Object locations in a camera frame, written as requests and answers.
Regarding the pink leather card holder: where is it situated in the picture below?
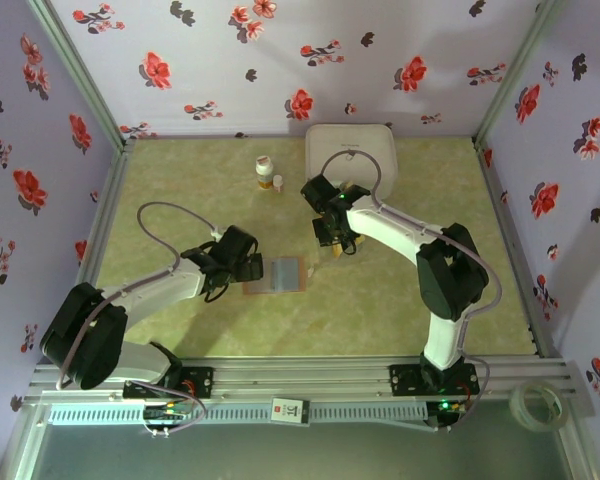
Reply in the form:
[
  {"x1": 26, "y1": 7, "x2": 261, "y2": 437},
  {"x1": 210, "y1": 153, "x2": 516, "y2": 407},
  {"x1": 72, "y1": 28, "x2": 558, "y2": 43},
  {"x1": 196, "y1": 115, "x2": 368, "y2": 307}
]
[{"x1": 241, "y1": 255, "x2": 317, "y2": 297}]

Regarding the white square medicine case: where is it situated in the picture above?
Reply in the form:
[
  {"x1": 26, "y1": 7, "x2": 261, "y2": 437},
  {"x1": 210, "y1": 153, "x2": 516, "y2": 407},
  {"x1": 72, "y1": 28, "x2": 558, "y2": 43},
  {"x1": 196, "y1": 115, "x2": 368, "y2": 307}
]
[{"x1": 304, "y1": 123, "x2": 399, "y2": 201}]

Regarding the white pill bottle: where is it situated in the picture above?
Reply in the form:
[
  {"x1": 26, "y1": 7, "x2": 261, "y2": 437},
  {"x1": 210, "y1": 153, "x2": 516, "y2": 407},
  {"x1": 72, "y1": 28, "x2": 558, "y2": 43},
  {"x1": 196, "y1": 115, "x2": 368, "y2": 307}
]
[{"x1": 255, "y1": 155, "x2": 275, "y2": 190}]

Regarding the white label tag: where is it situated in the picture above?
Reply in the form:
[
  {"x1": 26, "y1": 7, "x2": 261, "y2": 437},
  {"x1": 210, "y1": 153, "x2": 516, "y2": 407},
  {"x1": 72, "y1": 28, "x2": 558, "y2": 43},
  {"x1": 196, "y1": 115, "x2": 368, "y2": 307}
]
[{"x1": 270, "y1": 396, "x2": 311, "y2": 426}]

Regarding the small circuit board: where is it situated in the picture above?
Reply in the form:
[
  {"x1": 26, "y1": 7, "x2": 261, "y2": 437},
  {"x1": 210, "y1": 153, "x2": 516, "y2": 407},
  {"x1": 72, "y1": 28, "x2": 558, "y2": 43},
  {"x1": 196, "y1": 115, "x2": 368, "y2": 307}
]
[
  {"x1": 432, "y1": 397, "x2": 466, "y2": 419},
  {"x1": 142, "y1": 403, "x2": 194, "y2": 421}
]

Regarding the clear tape roll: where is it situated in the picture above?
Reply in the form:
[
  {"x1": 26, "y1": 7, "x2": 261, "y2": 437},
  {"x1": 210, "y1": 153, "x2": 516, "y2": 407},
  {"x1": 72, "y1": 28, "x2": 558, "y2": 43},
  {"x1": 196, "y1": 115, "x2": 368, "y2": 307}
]
[{"x1": 509, "y1": 382, "x2": 567, "y2": 432}]

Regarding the lavender right arm cable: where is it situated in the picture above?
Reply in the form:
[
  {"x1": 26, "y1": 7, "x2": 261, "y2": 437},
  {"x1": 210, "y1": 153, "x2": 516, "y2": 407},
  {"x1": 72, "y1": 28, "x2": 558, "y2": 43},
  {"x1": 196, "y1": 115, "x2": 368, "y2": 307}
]
[{"x1": 322, "y1": 148, "x2": 504, "y2": 434}]

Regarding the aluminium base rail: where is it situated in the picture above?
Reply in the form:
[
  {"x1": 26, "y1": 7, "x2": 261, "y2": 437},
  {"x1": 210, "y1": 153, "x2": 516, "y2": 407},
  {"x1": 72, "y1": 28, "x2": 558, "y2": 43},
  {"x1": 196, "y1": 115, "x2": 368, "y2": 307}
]
[{"x1": 22, "y1": 355, "x2": 596, "y2": 419}]

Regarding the aluminium side rail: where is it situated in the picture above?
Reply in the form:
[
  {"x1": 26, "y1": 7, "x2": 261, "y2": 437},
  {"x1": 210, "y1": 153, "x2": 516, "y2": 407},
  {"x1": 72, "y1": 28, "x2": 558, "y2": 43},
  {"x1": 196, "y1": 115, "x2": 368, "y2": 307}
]
[
  {"x1": 472, "y1": 137, "x2": 561, "y2": 360},
  {"x1": 32, "y1": 138, "x2": 137, "y2": 369}
]

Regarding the white slotted cable duct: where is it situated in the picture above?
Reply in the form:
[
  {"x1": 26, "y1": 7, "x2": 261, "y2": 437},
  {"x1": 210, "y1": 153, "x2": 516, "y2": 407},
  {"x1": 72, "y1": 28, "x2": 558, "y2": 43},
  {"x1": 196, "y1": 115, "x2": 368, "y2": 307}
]
[{"x1": 47, "y1": 402, "x2": 429, "y2": 426}]

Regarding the aluminium corner post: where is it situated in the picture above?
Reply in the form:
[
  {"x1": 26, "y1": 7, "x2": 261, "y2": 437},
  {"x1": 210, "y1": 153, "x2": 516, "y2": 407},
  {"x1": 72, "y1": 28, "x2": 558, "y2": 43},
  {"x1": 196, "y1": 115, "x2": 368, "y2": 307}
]
[
  {"x1": 472, "y1": 0, "x2": 565, "y2": 146},
  {"x1": 27, "y1": 0, "x2": 136, "y2": 151}
]

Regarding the aluminium lower frame bar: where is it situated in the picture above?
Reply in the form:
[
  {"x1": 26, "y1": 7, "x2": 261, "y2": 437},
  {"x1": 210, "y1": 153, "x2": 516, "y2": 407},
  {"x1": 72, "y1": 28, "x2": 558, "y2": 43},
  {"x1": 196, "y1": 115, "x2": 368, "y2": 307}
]
[
  {"x1": 559, "y1": 417, "x2": 600, "y2": 480},
  {"x1": 0, "y1": 404, "x2": 49, "y2": 480}
]

